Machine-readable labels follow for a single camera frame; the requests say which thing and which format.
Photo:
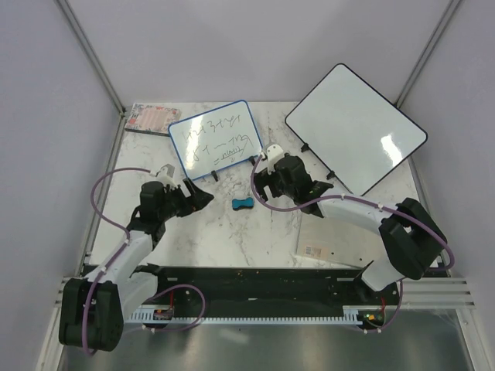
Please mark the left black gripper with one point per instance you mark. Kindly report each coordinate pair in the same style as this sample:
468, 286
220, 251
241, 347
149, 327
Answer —
195, 202

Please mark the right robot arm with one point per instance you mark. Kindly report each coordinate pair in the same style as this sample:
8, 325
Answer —
411, 239

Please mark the blue whiteboard eraser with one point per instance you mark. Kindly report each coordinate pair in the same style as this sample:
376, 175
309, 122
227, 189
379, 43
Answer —
240, 204

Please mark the blue framed small whiteboard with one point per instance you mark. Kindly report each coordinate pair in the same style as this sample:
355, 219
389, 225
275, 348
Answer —
216, 139

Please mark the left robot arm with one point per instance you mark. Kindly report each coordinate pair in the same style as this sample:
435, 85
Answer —
94, 308

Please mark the black framed large whiteboard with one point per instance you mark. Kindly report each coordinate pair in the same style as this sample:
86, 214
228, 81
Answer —
354, 130

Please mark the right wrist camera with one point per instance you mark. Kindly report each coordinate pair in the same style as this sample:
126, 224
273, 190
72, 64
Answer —
272, 154

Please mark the white slotted cable duct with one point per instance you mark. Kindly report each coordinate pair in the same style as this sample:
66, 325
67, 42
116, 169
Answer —
253, 313

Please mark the grey flat tablet board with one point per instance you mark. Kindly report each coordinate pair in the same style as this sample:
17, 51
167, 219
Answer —
338, 242

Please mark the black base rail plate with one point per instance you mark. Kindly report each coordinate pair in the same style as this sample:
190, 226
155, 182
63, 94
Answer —
332, 287

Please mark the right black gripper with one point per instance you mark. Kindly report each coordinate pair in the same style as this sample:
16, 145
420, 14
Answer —
265, 178

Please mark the floral patterned notebook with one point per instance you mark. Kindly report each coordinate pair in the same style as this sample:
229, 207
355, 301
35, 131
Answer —
153, 119

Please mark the aluminium frame rail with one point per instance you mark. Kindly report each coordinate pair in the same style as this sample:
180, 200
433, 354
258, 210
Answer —
430, 292

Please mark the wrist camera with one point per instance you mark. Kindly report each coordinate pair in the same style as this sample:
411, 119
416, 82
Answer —
165, 175
272, 154

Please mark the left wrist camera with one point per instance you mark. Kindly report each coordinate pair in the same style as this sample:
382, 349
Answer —
165, 175

